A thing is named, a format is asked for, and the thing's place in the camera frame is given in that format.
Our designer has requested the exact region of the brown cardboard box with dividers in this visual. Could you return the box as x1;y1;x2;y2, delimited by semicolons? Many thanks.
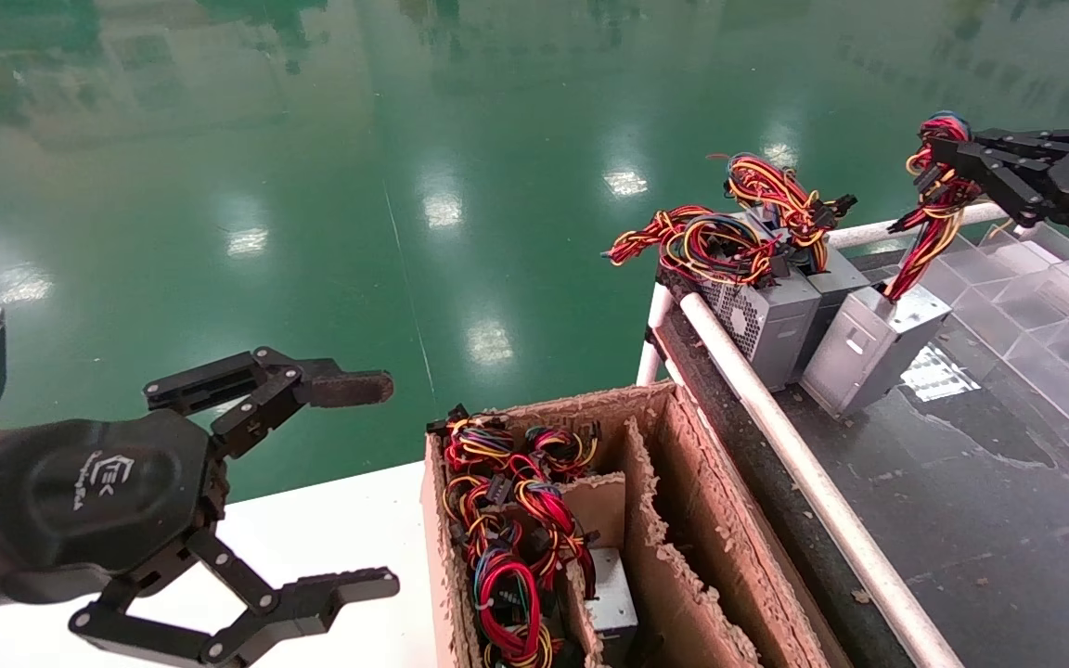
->
421;380;856;668

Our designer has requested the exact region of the white frame leg pipe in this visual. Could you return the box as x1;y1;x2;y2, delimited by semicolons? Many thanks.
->
637;281;679;388

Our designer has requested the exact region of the clear acrylic divider tray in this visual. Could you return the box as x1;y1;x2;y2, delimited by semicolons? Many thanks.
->
920;218;1069;469

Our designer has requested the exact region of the grey power supply with wires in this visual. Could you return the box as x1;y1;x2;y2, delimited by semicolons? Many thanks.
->
799;111;985;418
709;151;872;372

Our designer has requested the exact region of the grey power supply with grille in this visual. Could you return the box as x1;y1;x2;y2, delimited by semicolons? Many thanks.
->
607;204;823;392

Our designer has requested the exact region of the power supply with wire bundle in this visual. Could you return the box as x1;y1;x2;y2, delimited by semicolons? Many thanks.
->
428;405;519;474
460;547;559;668
521;422;602;482
442;469;639;664

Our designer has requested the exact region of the long white frame pipe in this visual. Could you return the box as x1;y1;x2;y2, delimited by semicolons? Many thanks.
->
678;292;967;668

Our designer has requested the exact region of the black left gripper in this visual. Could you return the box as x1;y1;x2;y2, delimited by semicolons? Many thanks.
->
0;346;402;668

